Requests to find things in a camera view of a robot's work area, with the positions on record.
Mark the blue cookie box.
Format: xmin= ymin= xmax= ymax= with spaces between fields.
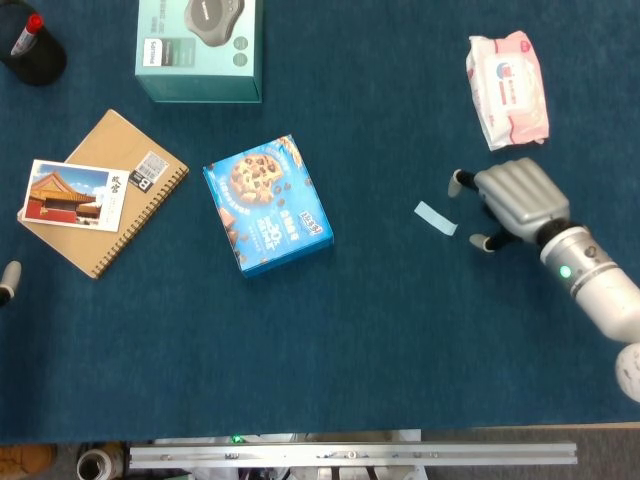
xmin=202 ymin=133 xmax=335 ymax=280

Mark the orange brown object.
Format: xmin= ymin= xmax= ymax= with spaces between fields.
xmin=0 ymin=443 xmax=58 ymax=477

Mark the teal speaker product box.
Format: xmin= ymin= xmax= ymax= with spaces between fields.
xmin=134 ymin=0 xmax=264 ymax=105

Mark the black mesh pen holder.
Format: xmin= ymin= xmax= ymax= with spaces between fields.
xmin=0 ymin=0 xmax=68 ymax=87

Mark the tape roll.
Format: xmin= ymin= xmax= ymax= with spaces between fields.
xmin=75 ymin=446 xmax=124 ymax=480

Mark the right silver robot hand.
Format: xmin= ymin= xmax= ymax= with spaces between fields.
xmin=447 ymin=157 xmax=572 ymax=254

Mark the brown spiral notebook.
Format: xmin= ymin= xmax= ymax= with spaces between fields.
xmin=18 ymin=108 xmax=191 ymax=281

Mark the small white paper piece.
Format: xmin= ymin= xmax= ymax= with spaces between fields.
xmin=413 ymin=200 xmax=459 ymax=237

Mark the aluminium profile rail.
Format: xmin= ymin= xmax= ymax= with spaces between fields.
xmin=128 ymin=440 xmax=579 ymax=470

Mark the white pink wet wipes pack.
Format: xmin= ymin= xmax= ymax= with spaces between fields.
xmin=465 ymin=29 xmax=551 ymax=153

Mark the blue felt table mat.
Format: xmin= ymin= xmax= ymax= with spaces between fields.
xmin=0 ymin=0 xmax=640 ymax=447

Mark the palace picture postcard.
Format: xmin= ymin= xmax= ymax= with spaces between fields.
xmin=20 ymin=158 xmax=132 ymax=234

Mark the red capped marker pen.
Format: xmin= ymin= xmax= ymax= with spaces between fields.
xmin=10 ymin=13 xmax=45 ymax=58

